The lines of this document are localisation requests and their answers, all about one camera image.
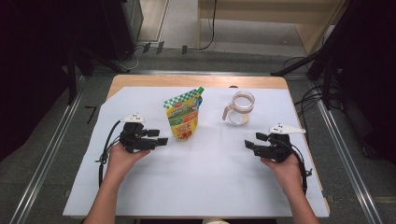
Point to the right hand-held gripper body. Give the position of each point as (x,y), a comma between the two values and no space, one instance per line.
(277,149)

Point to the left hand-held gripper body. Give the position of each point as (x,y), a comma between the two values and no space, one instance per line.
(134,141)

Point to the yellow spouted pouch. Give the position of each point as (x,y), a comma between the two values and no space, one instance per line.
(183,118)

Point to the clear glass jar hinged lid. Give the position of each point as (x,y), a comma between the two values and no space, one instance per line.
(239,105)

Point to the person's left hand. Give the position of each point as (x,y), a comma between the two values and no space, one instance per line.
(121,163)

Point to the person's right hand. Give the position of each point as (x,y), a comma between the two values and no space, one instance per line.
(286,174)

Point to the dark table grommet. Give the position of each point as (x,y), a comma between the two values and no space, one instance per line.
(233,86)

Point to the pale rounded object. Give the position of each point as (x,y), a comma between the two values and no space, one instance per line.
(214,221)

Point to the black metal stand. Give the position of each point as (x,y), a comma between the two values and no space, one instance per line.
(72,81)
(327,81)

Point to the small black floor block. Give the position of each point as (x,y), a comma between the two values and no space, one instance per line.
(160,47)
(146,47)
(184,49)

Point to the black cabinet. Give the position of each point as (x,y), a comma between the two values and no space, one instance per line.
(124,25)

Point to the light wooden shelf unit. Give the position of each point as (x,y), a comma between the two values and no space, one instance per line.
(264,14)

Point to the dark curtain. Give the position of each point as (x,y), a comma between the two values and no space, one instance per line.
(31,62)
(373,62)

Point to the metal floor rail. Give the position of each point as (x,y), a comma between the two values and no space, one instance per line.
(202,73)
(48,155)
(345,155)

